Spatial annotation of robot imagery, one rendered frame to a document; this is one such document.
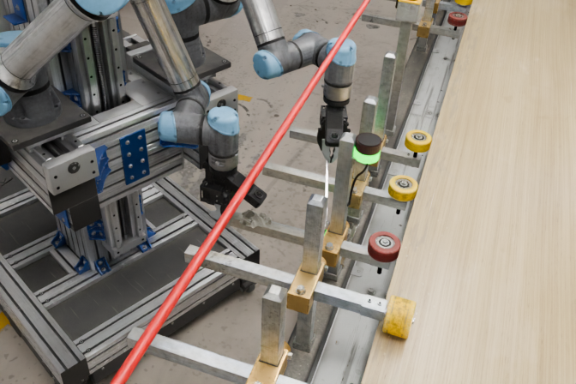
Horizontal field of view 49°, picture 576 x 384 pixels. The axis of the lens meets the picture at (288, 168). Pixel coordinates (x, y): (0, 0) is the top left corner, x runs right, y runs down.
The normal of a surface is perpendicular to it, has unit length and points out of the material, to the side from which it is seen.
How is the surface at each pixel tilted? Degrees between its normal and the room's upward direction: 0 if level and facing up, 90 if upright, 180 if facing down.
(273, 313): 90
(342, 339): 0
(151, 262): 0
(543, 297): 0
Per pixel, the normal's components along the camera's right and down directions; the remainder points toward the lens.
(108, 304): 0.04, -0.79
